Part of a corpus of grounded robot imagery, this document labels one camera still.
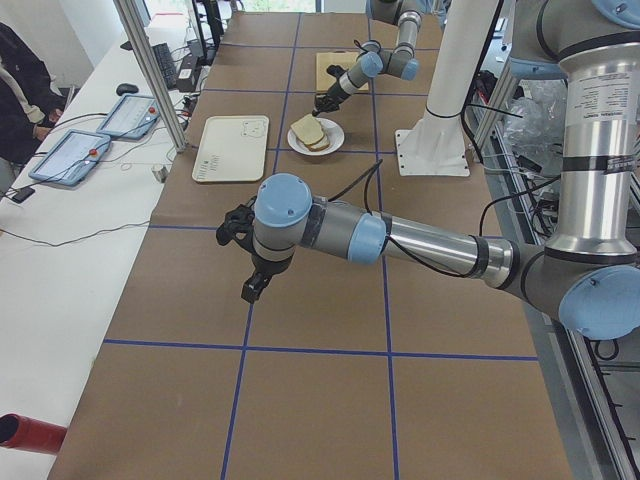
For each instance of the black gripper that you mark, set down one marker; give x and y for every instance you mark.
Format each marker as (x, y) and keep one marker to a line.
(333, 93)
(266, 266)

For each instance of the white round plate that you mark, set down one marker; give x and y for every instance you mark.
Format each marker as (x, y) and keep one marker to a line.
(335, 134)

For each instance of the wooden cutting board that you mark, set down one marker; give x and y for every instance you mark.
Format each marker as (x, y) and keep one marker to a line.
(346, 60)

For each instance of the cream bear serving tray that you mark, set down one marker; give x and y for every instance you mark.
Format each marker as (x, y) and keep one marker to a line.
(232, 149)

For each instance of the small metal cylinder weight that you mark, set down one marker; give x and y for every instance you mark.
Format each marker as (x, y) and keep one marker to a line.
(160, 173)

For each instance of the black keyboard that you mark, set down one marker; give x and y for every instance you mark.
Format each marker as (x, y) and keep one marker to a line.
(166, 64)

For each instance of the blue teach pendant far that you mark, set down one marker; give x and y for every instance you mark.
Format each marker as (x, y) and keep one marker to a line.
(131, 118)

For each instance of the blue teach pendant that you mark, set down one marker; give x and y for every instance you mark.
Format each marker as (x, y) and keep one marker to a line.
(131, 118)
(71, 159)

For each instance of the black computer mouse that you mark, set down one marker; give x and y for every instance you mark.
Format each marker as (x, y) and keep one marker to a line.
(126, 88)

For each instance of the blue teach pendant near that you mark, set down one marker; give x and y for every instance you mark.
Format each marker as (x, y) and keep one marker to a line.
(71, 159)

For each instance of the seated person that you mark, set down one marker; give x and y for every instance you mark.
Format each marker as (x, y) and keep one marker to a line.
(29, 107)

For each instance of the red cylinder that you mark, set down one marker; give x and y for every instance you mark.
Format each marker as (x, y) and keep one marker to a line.
(31, 435)

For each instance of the white camera mast base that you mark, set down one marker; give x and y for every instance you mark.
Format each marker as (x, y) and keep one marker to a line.
(435, 146)

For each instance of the aluminium frame post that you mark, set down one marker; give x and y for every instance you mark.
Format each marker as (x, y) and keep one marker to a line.
(134, 28)

